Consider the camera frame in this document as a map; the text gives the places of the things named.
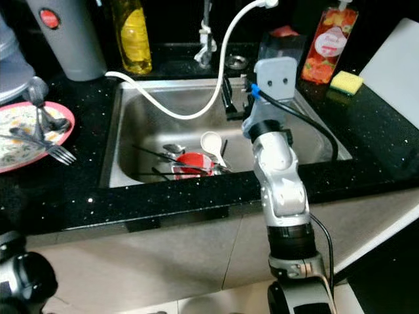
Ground floral plate with pink rim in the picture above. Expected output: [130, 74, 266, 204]
[0, 100, 76, 174]

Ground round metal counter cap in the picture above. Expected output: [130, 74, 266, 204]
[224, 54, 247, 70]

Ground white plastic scoop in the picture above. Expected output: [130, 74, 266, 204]
[198, 131, 227, 167]

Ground chrome faucet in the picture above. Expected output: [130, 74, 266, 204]
[194, 0, 218, 66]

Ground red bowl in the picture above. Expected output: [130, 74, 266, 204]
[172, 150, 217, 179]

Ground clear dispenser with red top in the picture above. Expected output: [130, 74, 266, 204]
[255, 25, 302, 66]

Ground stainless steel sink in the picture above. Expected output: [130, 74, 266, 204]
[101, 75, 354, 188]

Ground long dark steel utensil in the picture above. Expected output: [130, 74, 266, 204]
[133, 144, 200, 169]

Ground red peach soap bottle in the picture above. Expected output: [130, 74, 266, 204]
[301, 5, 359, 84]

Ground yellow sponge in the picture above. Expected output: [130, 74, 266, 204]
[329, 70, 365, 96]

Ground yellow dish soap bottle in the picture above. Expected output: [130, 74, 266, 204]
[110, 0, 153, 75]

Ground white cutting board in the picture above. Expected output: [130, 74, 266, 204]
[359, 18, 419, 125]

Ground grey thermos with red logo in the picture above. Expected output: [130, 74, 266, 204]
[26, 0, 99, 81]

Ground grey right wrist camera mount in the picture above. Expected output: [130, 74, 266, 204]
[244, 57, 299, 138]

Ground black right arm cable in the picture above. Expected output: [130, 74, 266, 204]
[250, 82, 342, 275]

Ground white hose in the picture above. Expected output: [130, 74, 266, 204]
[105, 0, 279, 120]

